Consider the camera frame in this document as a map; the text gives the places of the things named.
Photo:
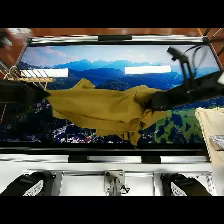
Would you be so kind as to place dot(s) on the mustard yellow shirt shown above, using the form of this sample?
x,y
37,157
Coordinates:
x,y
100,110

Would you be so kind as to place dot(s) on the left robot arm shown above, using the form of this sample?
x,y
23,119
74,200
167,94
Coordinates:
x,y
20,95

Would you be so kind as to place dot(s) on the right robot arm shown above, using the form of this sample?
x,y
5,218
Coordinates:
x,y
195,90

